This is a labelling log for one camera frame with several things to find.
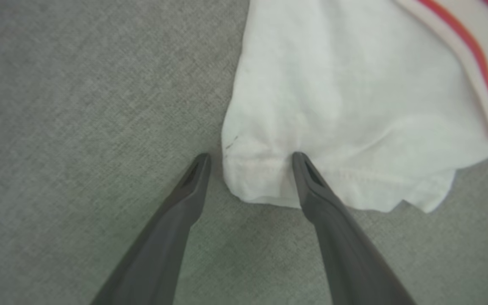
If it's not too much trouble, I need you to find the red and white jersey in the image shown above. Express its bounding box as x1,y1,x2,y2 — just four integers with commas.
222,0,488,214

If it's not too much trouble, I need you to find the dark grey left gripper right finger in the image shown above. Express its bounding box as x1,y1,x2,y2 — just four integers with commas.
291,152,416,305

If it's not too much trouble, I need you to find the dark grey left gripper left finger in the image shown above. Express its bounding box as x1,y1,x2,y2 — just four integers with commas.
90,153,212,305

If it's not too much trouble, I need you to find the grey fabric sofa cushion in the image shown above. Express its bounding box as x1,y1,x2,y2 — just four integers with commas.
0,0,488,305

